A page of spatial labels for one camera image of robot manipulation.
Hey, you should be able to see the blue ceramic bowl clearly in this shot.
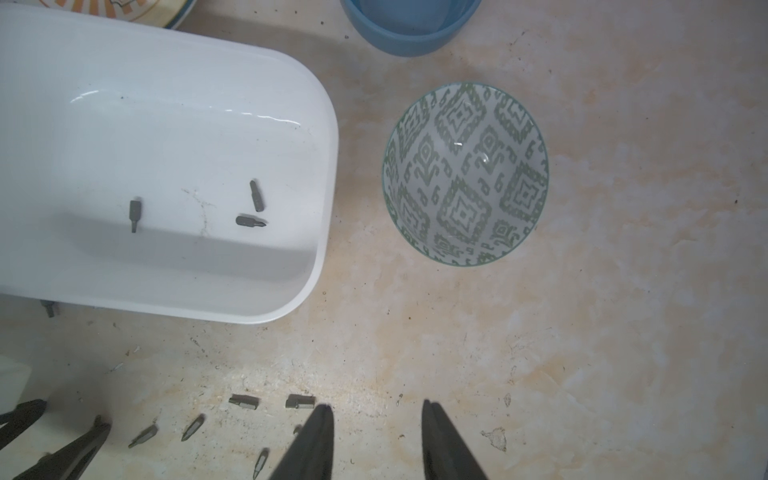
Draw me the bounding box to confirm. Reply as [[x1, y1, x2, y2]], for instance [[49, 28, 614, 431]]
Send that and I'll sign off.
[[341, 0, 480, 57]]

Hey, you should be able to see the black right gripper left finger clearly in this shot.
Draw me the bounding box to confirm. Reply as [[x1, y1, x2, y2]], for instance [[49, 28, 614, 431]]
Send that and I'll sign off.
[[270, 404, 334, 480]]

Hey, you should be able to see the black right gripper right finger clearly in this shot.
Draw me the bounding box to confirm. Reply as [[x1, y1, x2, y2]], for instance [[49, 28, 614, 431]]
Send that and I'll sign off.
[[421, 400, 488, 480]]

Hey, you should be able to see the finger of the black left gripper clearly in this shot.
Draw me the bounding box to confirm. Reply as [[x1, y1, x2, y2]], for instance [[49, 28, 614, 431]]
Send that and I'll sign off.
[[14, 416, 112, 480], [0, 399, 47, 449]]

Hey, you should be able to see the white plastic storage box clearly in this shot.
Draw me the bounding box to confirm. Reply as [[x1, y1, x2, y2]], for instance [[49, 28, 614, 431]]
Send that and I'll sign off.
[[1, 3, 339, 324]]

